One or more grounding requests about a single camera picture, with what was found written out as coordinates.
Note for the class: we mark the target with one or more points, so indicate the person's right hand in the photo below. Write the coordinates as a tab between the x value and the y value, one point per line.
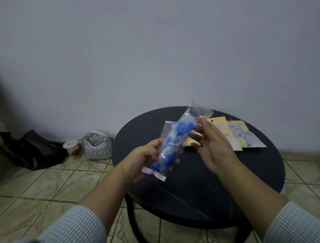
217	152

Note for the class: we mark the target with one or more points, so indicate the silver quilted handbag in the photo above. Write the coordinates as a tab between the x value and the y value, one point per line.
97	150

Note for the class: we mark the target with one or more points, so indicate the person's right forearm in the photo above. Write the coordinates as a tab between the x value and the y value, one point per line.
252	197

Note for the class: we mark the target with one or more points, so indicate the cream packet with barcode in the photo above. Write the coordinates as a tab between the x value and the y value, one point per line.
190	143

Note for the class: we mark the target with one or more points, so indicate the yellow-edged packet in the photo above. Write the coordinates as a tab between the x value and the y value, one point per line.
235	146

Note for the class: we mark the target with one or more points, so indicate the black bag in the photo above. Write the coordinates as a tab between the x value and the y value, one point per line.
35	150

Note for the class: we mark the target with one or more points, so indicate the black round side table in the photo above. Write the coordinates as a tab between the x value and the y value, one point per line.
200	195

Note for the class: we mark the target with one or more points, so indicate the ribbon spool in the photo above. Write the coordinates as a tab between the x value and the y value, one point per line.
72	149

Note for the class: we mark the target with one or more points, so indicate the blue flower shower cap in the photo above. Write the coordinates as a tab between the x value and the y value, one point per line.
180	130

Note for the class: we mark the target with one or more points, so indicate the person's left hand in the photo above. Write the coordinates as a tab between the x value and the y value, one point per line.
140	165

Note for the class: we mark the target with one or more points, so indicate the pink print shower cap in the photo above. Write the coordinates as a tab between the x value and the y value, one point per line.
231	141

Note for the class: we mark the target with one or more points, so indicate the stack of yellow small pouches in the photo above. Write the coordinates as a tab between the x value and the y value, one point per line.
257	144

